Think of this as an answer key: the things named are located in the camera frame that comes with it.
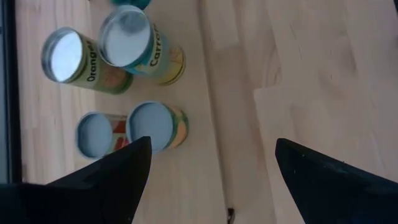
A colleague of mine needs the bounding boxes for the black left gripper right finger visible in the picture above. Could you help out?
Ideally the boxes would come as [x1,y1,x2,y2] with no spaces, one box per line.
[275,138,398,224]

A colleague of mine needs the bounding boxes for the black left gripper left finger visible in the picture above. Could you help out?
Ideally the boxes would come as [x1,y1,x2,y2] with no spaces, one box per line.
[0,136,153,224]

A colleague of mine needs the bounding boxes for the tomato can red stripes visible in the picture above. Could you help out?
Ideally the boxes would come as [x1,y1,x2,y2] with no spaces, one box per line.
[75,111,131,160]

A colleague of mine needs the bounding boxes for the peaches can green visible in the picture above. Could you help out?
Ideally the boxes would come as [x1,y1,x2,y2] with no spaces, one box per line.
[126,100,190,153]

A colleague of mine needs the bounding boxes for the oranges can green yellow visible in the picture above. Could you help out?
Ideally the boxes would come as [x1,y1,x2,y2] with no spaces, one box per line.
[40,26,134,96]

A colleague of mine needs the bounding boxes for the carrots can yellow teal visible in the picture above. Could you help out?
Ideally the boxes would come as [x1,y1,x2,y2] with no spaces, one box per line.
[98,4,187,86]

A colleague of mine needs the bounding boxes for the wooden shelf board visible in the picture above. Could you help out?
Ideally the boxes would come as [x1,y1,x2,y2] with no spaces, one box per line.
[93,0,233,224]

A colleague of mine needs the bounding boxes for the black aluminium table frame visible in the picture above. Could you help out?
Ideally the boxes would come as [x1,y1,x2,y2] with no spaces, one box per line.
[2,0,23,185]

